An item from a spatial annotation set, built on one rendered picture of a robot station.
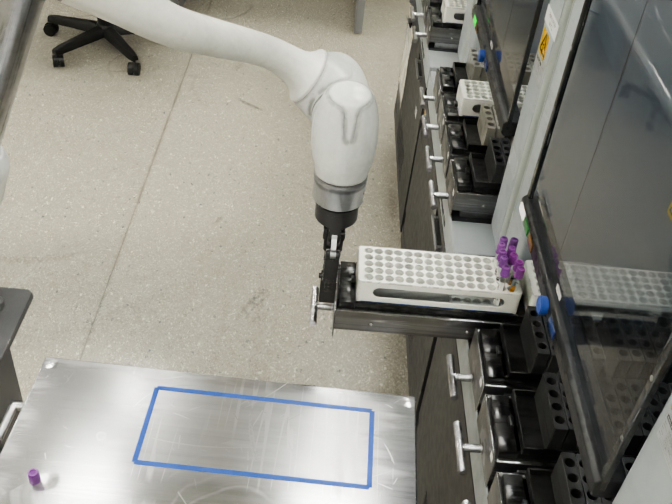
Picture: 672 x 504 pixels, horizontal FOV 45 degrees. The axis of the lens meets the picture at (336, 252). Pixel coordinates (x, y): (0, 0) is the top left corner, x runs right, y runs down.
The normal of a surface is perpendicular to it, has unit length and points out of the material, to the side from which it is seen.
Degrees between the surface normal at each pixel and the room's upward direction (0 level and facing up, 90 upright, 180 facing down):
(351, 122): 77
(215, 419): 0
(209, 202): 0
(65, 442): 0
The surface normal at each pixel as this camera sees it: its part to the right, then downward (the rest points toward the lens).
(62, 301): 0.09, -0.76
